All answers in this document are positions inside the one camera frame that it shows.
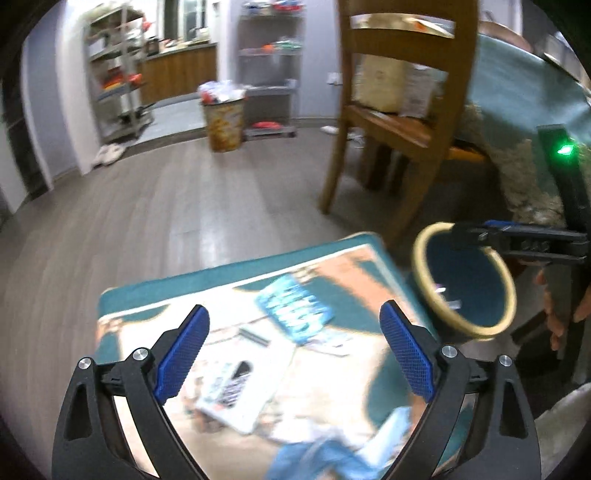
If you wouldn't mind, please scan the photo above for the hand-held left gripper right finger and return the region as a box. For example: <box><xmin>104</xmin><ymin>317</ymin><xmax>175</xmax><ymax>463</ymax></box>
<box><xmin>379</xmin><ymin>300</ymin><xmax>541</xmax><ymax>480</ymax></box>

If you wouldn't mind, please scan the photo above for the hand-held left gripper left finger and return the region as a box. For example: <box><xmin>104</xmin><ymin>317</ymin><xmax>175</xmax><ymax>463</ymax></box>
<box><xmin>52</xmin><ymin>305</ymin><xmax>211</xmax><ymax>480</ymax></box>

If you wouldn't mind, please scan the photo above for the dark blue yellow-rimmed bin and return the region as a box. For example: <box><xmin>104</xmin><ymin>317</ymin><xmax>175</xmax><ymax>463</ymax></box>
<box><xmin>412</xmin><ymin>222</ymin><xmax>517</xmax><ymax>341</ymax></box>

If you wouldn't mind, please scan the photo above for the white medicine box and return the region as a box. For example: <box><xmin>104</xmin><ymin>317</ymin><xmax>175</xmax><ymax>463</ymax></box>
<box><xmin>196</xmin><ymin>344</ymin><xmax>296</xmax><ymax>435</ymax></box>

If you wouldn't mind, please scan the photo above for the blue snack packet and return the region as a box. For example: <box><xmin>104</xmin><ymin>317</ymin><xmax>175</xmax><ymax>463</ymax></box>
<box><xmin>256</xmin><ymin>274</ymin><xmax>335</xmax><ymax>346</ymax></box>

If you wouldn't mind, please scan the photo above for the blue face mask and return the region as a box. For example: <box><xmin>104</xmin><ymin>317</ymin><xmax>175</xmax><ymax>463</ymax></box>
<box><xmin>268</xmin><ymin>406</ymin><xmax>416</xmax><ymax>480</ymax></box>

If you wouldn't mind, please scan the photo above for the person's right hand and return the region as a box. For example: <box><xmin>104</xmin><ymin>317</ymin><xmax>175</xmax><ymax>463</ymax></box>
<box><xmin>534</xmin><ymin>271</ymin><xmax>570</xmax><ymax>352</ymax></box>

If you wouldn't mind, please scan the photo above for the table with teal tablecloth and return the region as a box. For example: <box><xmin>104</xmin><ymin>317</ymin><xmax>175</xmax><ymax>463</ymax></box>
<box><xmin>455</xmin><ymin>21</ymin><xmax>591</xmax><ymax>227</ymax></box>

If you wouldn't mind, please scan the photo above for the wooden chair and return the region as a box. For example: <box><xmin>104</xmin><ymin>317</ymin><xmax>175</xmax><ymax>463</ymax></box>
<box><xmin>321</xmin><ymin>0</ymin><xmax>478</xmax><ymax>250</ymax></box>

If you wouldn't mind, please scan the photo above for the white carton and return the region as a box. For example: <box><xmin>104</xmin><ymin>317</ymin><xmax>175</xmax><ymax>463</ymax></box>
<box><xmin>399</xmin><ymin>65</ymin><xmax>444</xmax><ymax>118</ymax></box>

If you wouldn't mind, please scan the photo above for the white cloth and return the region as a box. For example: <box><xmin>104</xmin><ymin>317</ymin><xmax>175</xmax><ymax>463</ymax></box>
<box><xmin>536</xmin><ymin>390</ymin><xmax>591</xmax><ymax>480</ymax></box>

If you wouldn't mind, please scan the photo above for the brown paper bag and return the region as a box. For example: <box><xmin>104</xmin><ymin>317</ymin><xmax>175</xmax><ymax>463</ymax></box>
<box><xmin>353</xmin><ymin>54</ymin><xmax>409</xmax><ymax>114</ymax></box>

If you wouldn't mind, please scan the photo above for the floral waste bin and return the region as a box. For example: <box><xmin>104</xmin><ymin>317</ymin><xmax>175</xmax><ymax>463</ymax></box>
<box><xmin>201</xmin><ymin>99</ymin><xmax>245</xmax><ymax>153</ymax></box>

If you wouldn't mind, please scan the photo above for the grey plastic shelf rack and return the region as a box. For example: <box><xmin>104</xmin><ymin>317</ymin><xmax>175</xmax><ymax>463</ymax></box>
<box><xmin>238</xmin><ymin>0</ymin><xmax>305</xmax><ymax>139</ymax></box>

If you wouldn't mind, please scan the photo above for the heap of crumpled wrappers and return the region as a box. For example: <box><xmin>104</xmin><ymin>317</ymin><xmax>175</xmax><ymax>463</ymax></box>
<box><xmin>198</xmin><ymin>80</ymin><xmax>247</xmax><ymax>104</ymax></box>

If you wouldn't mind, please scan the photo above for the metal kitchen rack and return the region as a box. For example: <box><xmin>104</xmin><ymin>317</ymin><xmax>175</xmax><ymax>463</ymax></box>
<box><xmin>83</xmin><ymin>4</ymin><xmax>155</xmax><ymax>141</ymax></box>

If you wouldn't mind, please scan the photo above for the wooden kitchen counter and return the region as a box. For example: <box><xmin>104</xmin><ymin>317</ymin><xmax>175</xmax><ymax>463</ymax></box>
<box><xmin>139</xmin><ymin>41</ymin><xmax>218</xmax><ymax>104</ymax></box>

